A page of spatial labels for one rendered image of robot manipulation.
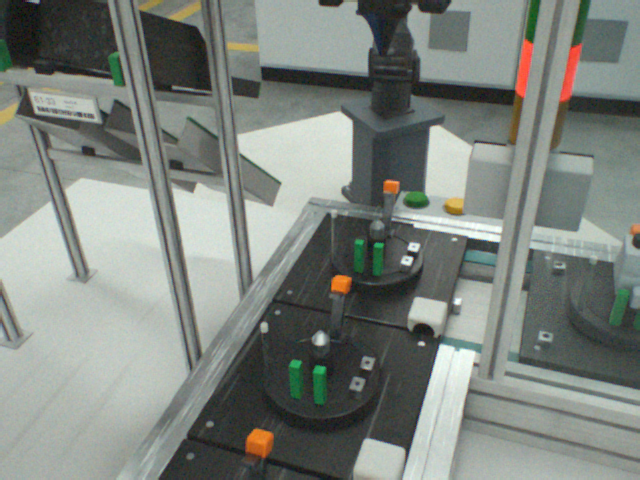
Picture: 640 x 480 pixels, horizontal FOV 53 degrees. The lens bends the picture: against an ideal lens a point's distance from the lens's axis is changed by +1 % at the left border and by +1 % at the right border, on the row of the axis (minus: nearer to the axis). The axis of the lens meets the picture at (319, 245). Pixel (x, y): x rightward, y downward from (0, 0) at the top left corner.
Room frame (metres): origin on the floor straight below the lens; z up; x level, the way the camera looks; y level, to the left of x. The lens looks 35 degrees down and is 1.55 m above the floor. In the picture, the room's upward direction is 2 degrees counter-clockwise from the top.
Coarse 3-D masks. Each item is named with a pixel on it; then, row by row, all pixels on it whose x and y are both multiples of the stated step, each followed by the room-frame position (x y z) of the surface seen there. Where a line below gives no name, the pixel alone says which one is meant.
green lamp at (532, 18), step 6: (534, 0) 0.58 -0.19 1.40; (534, 6) 0.58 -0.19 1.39; (534, 12) 0.58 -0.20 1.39; (528, 18) 0.59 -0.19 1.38; (534, 18) 0.57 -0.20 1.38; (528, 24) 0.58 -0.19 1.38; (534, 24) 0.57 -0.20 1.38; (528, 30) 0.58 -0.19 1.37; (534, 30) 0.57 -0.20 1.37; (528, 36) 0.58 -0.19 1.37; (534, 36) 0.57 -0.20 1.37
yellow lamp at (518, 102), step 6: (516, 96) 0.58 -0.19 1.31; (516, 102) 0.58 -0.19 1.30; (522, 102) 0.57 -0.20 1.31; (516, 108) 0.58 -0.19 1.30; (516, 114) 0.58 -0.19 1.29; (516, 120) 0.58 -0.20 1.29; (510, 126) 0.59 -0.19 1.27; (516, 126) 0.57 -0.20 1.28; (510, 132) 0.58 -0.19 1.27; (516, 132) 0.57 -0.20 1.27; (510, 138) 0.58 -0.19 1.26; (516, 138) 0.57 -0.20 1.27
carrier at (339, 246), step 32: (320, 224) 0.88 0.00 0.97; (352, 224) 0.88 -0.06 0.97; (320, 256) 0.79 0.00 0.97; (352, 256) 0.76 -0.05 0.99; (384, 256) 0.76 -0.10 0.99; (416, 256) 0.75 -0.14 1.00; (448, 256) 0.78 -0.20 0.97; (288, 288) 0.72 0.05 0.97; (320, 288) 0.71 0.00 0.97; (352, 288) 0.71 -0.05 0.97; (384, 288) 0.70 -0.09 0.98; (416, 288) 0.71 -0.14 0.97; (448, 288) 0.70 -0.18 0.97; (384, 320) 0.64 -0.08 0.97; (416, 320) 0.62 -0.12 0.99
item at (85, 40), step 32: (64, 0) 0.75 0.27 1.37; (64, 32) 0.73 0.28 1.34; (96, 32) 0.71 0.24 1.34; (160, 32) 0.74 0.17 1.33; (192, 32) 0.79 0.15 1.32; (64, 64) 0.72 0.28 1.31; (96, 64) 0.70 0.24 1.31; (160, 64) 0.73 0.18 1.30; (192, 64) 0.78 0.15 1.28; (256, 96) 0.89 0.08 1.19
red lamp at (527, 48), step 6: (528, 42) 0.58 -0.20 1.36; (522, 48) 0.59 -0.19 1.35; (528, 48) 0.58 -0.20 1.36; (522, 54) 0.59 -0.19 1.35; (528, 54) 0.57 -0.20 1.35; (522, 60) 0.58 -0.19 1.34; (528, 60) 0.57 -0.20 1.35; (522, 66) 0.58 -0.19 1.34; (528, 66) 0.57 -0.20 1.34; (522, 72) 0.58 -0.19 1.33; (528, 72) 0.57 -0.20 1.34; (522, 78) 0.58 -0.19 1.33; (522, 84) 0.58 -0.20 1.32; (516, 90) 0.59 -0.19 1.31; (522, 90) 0.57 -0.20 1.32; (522, 96) 0.57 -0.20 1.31
